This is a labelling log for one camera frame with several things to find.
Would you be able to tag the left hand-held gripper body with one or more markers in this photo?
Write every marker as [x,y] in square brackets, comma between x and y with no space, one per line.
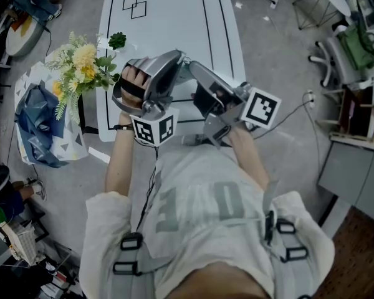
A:
[156,126]

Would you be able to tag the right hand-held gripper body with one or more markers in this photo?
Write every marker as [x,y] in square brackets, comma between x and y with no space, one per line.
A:
[261,107]

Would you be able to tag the person's left forearm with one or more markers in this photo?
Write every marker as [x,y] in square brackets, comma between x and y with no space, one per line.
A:
[118,160]

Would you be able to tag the person's right forearm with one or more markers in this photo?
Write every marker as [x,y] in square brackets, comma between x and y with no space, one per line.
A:
[249,157]

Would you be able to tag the person's left hand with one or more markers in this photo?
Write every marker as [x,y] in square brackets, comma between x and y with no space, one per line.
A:
[135,76]

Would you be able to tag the person's sneaker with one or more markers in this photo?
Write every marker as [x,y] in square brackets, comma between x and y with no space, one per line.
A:
[191,140]

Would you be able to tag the white power strip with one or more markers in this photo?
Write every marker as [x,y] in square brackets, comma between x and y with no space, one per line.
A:
[274,3]
[310,98]

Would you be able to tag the person's white t-shirt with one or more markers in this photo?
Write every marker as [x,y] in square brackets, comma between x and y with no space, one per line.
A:
[205,179]

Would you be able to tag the white office chair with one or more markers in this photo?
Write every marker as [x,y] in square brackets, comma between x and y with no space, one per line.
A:
[339,64]

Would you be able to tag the small green succulent plant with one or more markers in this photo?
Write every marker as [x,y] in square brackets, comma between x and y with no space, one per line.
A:
[116,41]

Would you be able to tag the wooden stool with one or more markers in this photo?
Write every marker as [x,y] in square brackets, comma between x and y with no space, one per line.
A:
[358,114]

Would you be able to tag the yellow flower bouquet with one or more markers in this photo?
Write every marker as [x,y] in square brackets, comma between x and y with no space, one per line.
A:
[81,58]

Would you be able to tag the grey cabinet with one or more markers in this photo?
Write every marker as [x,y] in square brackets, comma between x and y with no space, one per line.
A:
[352,173]

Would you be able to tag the green handbag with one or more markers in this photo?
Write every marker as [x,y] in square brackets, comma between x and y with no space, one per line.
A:
[358,51]

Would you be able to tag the round white orange-patterned pouf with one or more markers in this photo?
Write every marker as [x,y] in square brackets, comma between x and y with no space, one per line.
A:
[25,42]

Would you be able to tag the white perforated basket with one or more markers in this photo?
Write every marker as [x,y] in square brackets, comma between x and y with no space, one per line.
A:
[22,244]

